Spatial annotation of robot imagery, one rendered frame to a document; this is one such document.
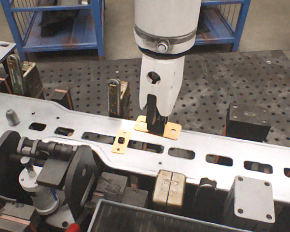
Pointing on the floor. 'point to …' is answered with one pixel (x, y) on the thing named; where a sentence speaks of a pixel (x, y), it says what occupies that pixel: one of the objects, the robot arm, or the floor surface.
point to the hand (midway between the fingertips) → (157, 118)
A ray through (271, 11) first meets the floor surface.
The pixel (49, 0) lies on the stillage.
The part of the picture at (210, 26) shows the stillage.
